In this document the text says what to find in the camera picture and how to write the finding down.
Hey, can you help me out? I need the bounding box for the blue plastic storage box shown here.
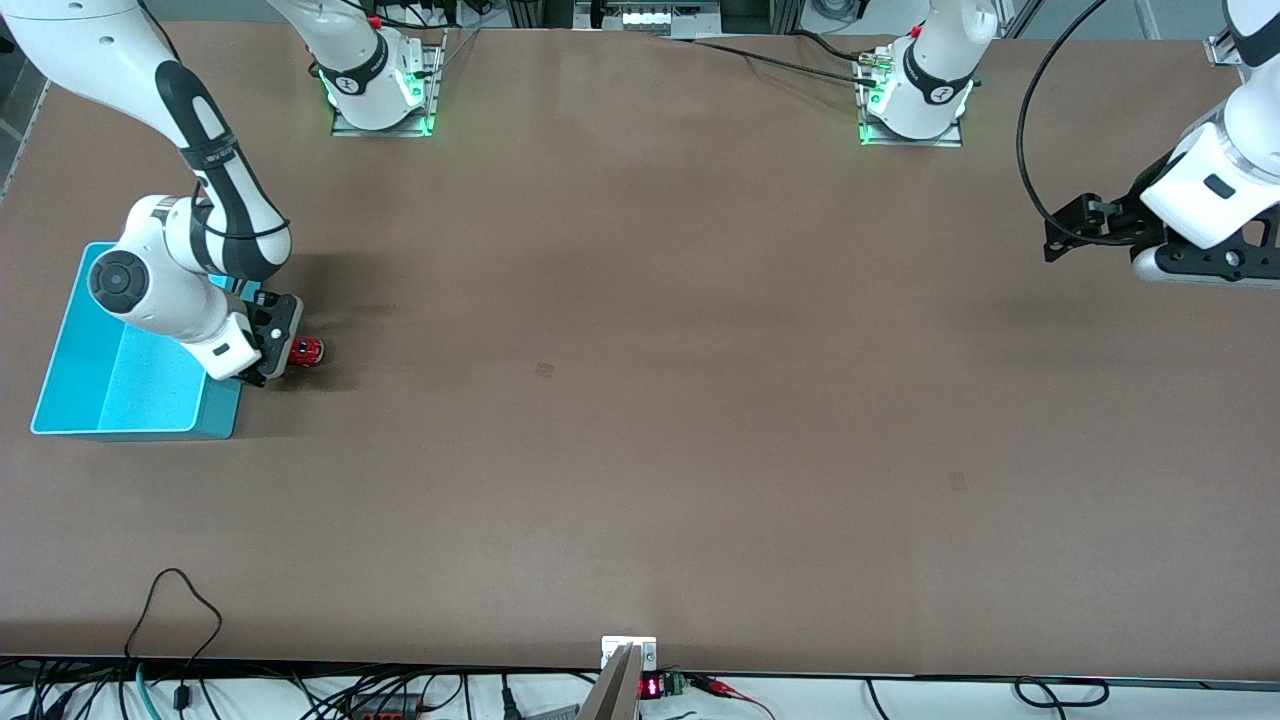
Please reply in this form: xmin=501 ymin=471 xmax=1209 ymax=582
xmin=30 ymin=240 xmax=263 ymax=441

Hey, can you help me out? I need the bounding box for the orange power strip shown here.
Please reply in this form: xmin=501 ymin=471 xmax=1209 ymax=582
xmin=345 ymin=693 xmax=421 ymax=720

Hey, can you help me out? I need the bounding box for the metal equipment rack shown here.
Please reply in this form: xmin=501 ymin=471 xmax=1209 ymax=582
xmin=505 ymin=0 xmax=806 ymax=37

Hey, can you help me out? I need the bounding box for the grey metal bar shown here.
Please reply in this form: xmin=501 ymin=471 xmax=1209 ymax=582
xmin=578 ymin=645 xmax=643 ymax=720

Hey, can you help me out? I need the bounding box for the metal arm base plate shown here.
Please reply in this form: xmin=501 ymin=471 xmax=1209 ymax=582
xmin=330 ymin=28 xmax=438 ymax=139
xmin=858 ymin=48 xmax=966 ymax=149

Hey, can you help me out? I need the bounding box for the thin black looped cable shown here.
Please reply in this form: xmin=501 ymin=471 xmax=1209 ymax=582
xmin=124 ymin=567 xmax=224 ymax=713

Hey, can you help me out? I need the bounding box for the long black table cable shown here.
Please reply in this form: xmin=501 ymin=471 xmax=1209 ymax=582
xmin=655 ymin=35 xmax=883 ymax=89

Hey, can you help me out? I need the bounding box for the white bracket plate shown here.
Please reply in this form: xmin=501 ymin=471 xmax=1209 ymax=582
xmin=601 ymin=636 xmax=658 ymax=671

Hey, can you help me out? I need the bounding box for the black coiled cable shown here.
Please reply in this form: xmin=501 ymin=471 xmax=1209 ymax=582
xmin=1014 ymin=676 xmax=1111 ymax=708

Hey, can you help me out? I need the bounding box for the red clip lead wire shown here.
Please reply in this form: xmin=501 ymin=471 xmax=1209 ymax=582
xmin=688 ymin=676 xmax=777 ymax=720

